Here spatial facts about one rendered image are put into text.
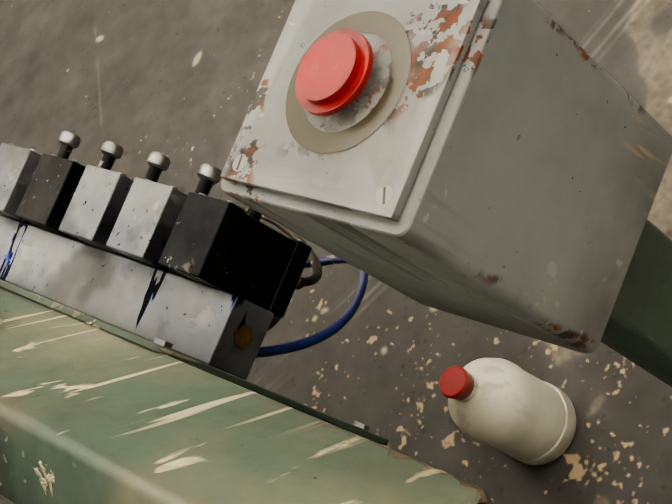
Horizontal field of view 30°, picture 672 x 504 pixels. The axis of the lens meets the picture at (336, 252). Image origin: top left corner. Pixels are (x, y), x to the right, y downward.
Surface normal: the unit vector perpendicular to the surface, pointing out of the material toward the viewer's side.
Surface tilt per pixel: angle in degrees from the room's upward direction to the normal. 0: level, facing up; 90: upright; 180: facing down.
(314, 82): 0
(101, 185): 0
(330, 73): 0
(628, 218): 90
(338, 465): 60
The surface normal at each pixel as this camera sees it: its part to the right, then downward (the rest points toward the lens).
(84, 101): -0.61, -0.35
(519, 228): 0.69, 0.19
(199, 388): 0.02, -0.97
